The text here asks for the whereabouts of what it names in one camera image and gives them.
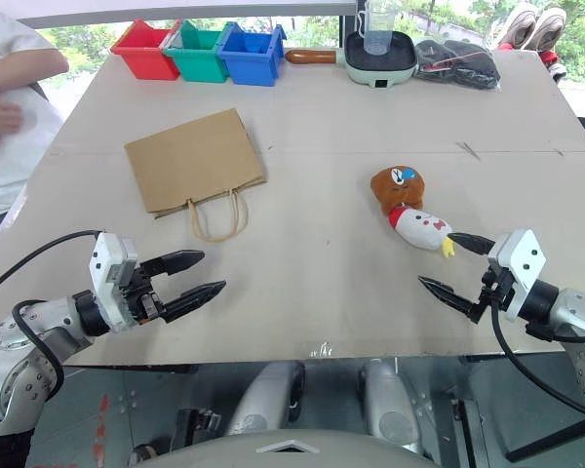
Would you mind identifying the blue plastic bin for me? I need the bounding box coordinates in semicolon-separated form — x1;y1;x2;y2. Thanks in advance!
216;21;287;89

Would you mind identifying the black clamp under table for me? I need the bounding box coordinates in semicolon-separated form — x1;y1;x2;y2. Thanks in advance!
169;408;223;452

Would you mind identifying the silver right robot leg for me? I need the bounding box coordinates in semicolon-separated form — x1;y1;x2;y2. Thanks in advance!
358;359;421;449

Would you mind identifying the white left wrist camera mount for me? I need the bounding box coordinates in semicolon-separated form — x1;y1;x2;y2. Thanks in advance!
88;232;140;333

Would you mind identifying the silver robot leg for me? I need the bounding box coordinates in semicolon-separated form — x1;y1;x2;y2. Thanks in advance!
358;359;421;449
225;360;307;437

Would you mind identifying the clear plastic measuring cup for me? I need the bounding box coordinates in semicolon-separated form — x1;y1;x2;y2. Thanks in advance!
356;0;398;57

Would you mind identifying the black table frame bar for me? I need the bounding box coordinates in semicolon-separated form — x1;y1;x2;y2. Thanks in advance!
453;398;585;465

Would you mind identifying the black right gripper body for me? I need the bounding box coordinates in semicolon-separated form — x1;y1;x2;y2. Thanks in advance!
469;265;515;324

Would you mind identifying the brown plush bear toy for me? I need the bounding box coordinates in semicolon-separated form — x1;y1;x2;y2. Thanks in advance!
369;166;428;215

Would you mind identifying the grey sneaker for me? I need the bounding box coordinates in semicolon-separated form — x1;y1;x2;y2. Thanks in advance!
495;1;538;51
523;6;568;55

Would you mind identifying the person in white shirt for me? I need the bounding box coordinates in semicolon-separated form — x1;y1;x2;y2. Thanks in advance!
0;0;70;254

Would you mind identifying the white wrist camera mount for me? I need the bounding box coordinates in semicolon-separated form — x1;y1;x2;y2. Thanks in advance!
88;232;140;333
487;228;549;322

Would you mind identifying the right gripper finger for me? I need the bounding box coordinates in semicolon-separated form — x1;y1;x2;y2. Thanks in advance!
416;275;480;319
447;232;496;256

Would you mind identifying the white window frame bar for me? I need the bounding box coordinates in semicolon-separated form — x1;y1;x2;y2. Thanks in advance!
13;0;358;30

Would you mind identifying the red plastic bin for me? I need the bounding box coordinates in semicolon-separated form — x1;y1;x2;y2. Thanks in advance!
109;19;182;82

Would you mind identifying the black cloth in plastic bag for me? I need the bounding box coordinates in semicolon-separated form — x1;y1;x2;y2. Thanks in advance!
412;38;503;93

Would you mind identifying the grey robot torso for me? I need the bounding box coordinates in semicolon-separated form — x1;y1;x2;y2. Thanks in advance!
138;427;443;468

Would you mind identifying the brown paper bag with handles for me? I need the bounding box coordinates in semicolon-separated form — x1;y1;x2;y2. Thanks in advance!
123;107;269;244

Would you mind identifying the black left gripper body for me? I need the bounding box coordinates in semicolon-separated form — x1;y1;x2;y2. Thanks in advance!
116;265;169;327

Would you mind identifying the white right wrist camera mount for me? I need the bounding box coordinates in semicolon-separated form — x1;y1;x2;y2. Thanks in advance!
487;228;549;322

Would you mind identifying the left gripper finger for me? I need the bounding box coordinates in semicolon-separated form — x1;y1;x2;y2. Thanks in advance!
139;250;207;282
160;280;227;325

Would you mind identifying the green plastic bin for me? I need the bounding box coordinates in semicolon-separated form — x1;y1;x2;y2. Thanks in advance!
162;19;231;85

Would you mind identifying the green electric pan brown handle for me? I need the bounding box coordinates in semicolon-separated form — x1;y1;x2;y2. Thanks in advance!
285;29;419;91

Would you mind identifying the silver left robot leg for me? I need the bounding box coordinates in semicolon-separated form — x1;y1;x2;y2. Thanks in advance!
225;360;307;437

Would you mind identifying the white plush doll red scarf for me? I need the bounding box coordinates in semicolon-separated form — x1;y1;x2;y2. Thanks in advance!
387;205;457;259

